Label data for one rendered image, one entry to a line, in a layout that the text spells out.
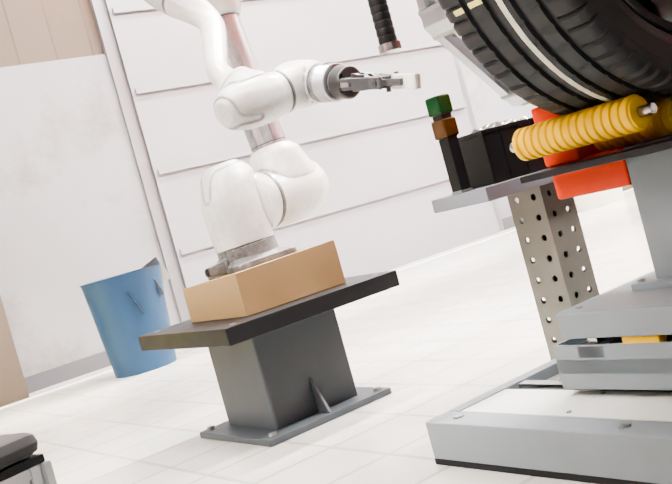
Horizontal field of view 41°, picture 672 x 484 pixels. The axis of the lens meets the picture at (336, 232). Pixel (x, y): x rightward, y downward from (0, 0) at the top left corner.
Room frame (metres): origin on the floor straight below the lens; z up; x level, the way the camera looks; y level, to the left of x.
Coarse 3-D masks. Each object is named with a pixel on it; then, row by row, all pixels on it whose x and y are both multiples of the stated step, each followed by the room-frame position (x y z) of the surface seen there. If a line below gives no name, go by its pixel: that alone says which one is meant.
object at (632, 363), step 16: (640, 336) 1.39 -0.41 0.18; (656, 336) 1.36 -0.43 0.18; (560, 352) 1.52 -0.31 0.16; (576, 352) 1.49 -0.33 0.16; (592, 352) 1.47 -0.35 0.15; (608, 352) 1.44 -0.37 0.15; (624, 352) 1.42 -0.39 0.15; (640, 352) 1.39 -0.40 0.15; (656, 352) 1.37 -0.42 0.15; (560, 368) 1.53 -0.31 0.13; (576, 368) 1.50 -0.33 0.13; (592, 368) 1.47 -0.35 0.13; (608, 368) 1.45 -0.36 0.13; (624, 368) 1.42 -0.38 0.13; (640, 368) 1.40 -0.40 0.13; (656, 368) 1.37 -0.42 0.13; (576, 384) 1.51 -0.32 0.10; (592, 384) 1.48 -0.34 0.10; (608, 384) 1.46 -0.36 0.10; (624, 384) 1.43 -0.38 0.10; (640, 384) 1.40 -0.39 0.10; (656, 384) 1.38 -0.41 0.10
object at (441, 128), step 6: (438, 120) 1.90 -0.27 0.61; (444, 120) 1.89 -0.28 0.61; (450, 120) 1.90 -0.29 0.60; (432, 126) 1.92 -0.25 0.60; (438, 126) 1.90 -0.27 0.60; (444, 126) 1.89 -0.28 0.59; (450, 126) 1.90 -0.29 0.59; (456, 126) 1.91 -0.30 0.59; (438, 132) 1.91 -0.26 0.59; (444, 132) 1.89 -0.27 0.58; (450, 132) 1.90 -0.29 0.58; (456, 132) 1.91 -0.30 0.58; (438, 138) 1.91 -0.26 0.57
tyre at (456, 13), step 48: (480, 0) 1.35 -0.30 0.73; (528, 0) 1.29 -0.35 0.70; (576, 0) 1.25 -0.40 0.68; (480, 48) 1.41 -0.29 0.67; (528, 48) 1.36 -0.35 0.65; (576, 48) 1.32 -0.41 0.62; (624, 48) 1.29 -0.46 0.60; (528, 96) 1.47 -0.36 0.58; (576, 96) 1.43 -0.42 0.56; (624, 96) 1.41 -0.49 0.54
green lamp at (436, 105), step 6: (438, 96) 1.89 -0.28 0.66; (444, 96) 1.90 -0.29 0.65; (426, 102) 1.92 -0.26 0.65; (432, 102) 1.90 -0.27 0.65; (438, 102) 1.89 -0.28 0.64; (444, 102) 1.90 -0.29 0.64; (450, 102) 1.91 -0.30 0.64; (432, 108) 1.90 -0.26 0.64; (438, 108) 1.89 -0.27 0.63; (444, 108) 1.90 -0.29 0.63; (450, 108) 1.91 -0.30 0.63; (432, 114) 1.91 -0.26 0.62; (438, 114) 1.90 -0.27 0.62
